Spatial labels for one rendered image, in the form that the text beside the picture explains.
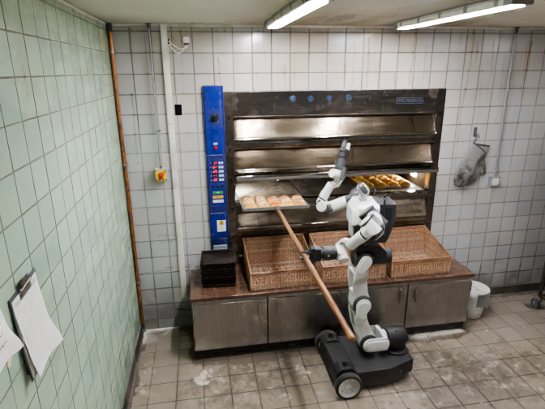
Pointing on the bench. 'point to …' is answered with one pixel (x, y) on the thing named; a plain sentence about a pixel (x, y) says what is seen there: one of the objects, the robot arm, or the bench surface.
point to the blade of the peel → (272, 207)
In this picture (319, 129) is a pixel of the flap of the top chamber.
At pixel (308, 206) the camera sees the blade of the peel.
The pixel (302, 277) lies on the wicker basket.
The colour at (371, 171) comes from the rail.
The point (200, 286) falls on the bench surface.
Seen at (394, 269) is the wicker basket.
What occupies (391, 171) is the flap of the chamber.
